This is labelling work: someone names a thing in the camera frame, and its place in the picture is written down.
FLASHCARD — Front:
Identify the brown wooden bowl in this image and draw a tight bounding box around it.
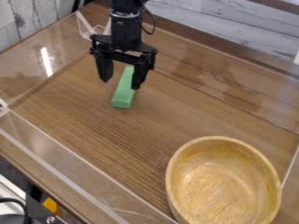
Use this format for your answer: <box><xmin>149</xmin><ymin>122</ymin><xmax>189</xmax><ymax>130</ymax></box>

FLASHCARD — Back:
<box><xmin>164</xmin><ymin>136</ymin><xmax>281</xmax><ymax>224</ymax></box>

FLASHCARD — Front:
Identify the clear acrylic enclosure wall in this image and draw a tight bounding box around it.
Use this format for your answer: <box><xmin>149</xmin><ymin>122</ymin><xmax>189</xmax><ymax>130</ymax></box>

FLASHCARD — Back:
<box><xmin>0</xmin><ymin>16</ymin><xmax>299</xmax><ymax>224</ymax></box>

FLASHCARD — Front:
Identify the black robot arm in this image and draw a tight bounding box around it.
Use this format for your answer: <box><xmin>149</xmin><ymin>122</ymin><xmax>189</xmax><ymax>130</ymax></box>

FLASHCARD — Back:
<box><xmin>89</xmin><ymin>0</ymin><xmax>157</xmax><ymax>90</ymax></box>

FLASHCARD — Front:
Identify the black device with yellow label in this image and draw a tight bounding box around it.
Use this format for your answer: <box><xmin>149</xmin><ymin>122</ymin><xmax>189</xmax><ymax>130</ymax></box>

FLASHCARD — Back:
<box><xmin>25</xmin><ymin>186</ymin><xmax>68</xmax><ymax>224</ymax></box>

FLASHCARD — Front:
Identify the green rectangular block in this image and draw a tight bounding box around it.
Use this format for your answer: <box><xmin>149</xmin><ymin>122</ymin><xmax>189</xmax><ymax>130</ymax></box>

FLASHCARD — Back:
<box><xmin>112</xmin><ymin>66</ymin><xmax>136</xmax><ymax>109</ymax></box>

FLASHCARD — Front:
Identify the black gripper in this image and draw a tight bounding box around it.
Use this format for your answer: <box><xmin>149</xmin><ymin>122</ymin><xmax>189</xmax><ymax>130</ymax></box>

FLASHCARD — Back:
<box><xmin>89</xmin><ymin>9</ymin><xmax>157</xmax><ymax>90</ymax></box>

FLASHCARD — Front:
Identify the black cable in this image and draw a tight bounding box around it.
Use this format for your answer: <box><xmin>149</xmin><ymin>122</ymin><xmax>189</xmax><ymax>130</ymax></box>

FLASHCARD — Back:
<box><xmin>0</xmin><ymin>197</ymin><xmax>30</xmax><ymax>224</ymax></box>

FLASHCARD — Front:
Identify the clear acrylic corner bracket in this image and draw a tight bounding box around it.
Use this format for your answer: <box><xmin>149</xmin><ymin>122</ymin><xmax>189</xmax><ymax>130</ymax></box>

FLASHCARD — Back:
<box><xmin>74</xmin><ymin>10</ymin><xmax>110</xmax><ymax>40</ymax></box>

